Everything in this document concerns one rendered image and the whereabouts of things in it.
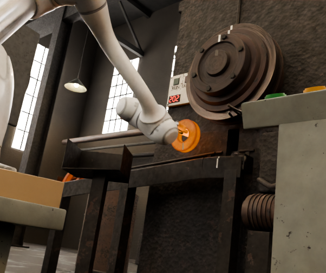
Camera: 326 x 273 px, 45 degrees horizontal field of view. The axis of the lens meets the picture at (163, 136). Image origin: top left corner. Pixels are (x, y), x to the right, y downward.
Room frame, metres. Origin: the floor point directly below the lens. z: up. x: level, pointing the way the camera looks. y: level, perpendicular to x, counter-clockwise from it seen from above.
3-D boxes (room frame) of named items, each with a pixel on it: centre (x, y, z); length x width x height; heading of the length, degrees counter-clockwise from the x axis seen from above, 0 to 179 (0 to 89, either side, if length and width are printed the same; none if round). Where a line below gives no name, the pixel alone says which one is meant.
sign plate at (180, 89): (1.95, -0.10, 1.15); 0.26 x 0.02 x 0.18; 47
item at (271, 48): (1.63, -0.27, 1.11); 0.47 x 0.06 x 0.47; 47
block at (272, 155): (1.48, -0.45, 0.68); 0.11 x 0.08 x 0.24; 137
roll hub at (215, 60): (1.56, -0.20, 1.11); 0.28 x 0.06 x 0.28; 47
